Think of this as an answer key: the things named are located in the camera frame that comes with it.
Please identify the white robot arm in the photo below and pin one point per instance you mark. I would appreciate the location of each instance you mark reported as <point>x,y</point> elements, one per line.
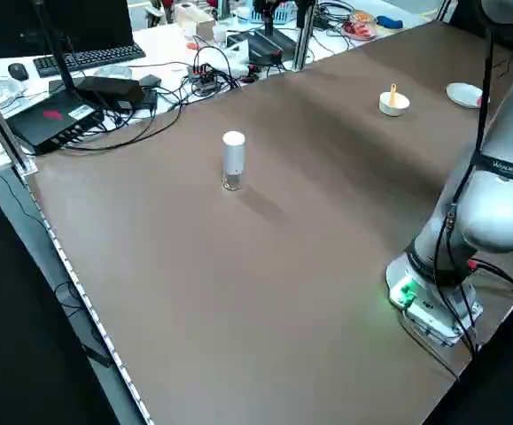
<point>495,221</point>

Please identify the cardboard box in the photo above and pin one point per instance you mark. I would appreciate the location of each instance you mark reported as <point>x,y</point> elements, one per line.
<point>194,20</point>

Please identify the clear glass dish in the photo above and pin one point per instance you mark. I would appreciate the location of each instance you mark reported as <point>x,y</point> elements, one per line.
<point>112,73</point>

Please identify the black power supply box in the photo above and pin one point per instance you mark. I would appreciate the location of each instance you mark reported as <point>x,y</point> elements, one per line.
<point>269,46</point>

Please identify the black stand pole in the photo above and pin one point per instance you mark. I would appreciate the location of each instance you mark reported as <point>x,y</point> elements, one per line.
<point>59,57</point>

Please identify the pink plate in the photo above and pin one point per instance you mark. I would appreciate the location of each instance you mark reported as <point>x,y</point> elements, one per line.
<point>348,29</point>

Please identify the white plate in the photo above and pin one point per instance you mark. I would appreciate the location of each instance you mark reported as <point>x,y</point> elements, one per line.
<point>462,94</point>

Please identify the aluminium frame post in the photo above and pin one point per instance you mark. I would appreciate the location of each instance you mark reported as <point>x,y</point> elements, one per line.
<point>304,48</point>

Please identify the hub with red plugs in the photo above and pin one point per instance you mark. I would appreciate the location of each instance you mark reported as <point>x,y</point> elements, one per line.
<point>205,79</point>

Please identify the blue plastic basket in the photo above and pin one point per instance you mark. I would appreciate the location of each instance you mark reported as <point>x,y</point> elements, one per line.
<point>285,13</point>

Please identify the red sausage on stick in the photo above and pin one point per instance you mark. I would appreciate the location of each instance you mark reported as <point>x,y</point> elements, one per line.
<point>479,102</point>

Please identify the blue cloth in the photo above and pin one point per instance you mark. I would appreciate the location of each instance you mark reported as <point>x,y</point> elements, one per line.
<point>389,21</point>

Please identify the white cup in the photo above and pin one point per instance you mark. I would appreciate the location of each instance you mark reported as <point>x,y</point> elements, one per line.
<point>219,33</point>

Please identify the clear plastic container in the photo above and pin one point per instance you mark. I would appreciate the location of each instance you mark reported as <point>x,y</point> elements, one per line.
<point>3,90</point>

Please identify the black power brick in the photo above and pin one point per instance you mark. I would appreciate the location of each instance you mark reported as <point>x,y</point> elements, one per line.
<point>110,90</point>

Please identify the black computer monitor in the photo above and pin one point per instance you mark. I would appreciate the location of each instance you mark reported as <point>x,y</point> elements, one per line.
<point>83,22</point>

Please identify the white bowl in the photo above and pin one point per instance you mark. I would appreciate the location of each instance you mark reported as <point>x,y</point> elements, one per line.
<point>398,108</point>

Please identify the black box with red logo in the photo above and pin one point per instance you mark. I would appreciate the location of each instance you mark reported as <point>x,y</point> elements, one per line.
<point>48,119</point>

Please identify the small black adapter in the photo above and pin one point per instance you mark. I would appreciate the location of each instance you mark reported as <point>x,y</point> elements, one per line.
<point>150,81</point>

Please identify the black computer mouse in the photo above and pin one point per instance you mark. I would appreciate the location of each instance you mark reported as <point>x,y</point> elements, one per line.
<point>17,71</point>

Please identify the black keyboard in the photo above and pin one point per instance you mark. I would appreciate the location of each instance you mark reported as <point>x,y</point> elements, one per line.
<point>87,57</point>

